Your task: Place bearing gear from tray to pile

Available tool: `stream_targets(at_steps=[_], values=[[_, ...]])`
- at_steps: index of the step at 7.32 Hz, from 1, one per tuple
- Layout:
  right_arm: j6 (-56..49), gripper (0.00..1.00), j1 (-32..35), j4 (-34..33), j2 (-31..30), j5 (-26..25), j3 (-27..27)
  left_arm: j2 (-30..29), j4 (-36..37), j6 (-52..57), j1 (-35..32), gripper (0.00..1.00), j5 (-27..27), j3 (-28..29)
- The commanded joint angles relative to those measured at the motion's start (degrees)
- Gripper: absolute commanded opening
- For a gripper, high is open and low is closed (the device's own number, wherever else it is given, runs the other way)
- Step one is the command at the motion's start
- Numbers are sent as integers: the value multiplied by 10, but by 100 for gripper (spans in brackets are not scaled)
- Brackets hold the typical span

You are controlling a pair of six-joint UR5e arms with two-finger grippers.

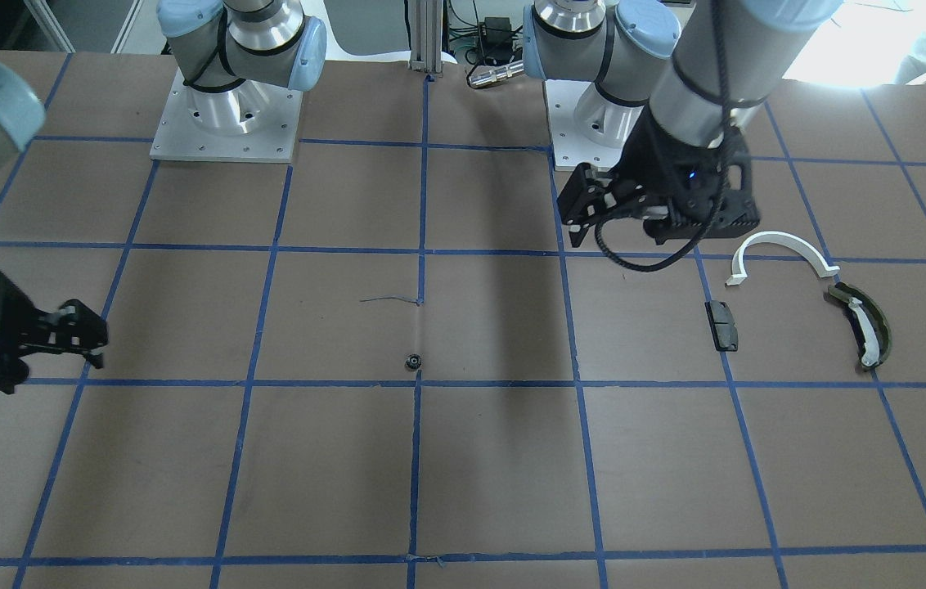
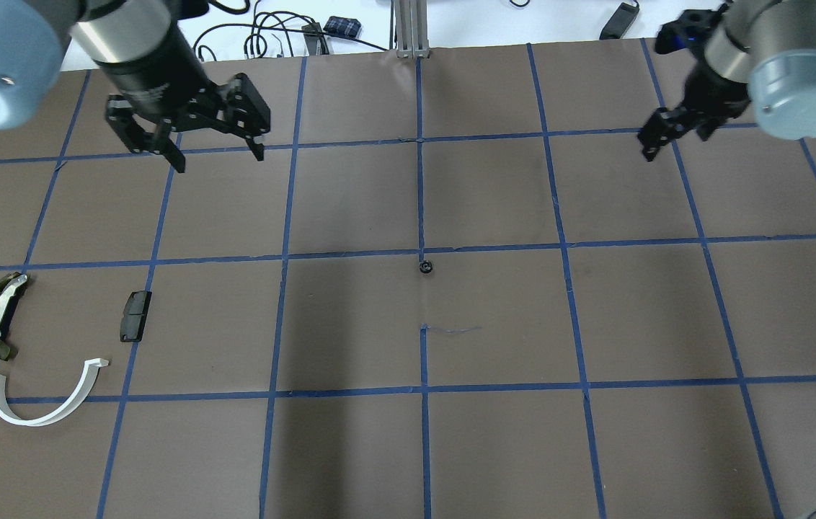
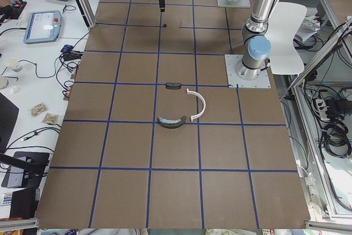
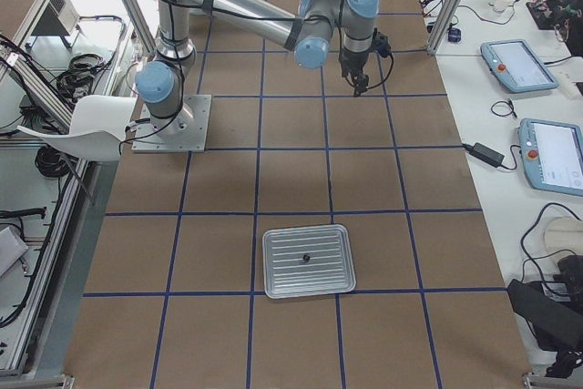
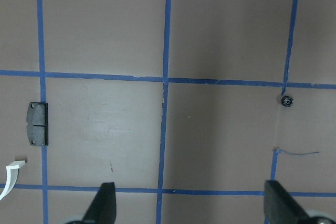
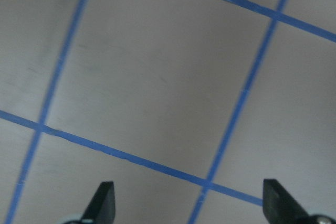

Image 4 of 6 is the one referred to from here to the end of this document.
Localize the lower blue teach pendant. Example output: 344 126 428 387
517 118 582 197

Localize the blue teach pendant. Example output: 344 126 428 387
517 118 582 197
480 39 558 94

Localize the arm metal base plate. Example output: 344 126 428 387
131 95 212 153

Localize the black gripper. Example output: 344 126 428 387
339 28 392 97

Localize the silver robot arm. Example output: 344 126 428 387
136 0 393 139

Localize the black power brick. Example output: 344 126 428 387
472 142 505 168

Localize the silver metal tray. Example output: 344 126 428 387
262 224 356 300

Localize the upper blue teach pendant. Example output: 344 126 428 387
480 39 558 94

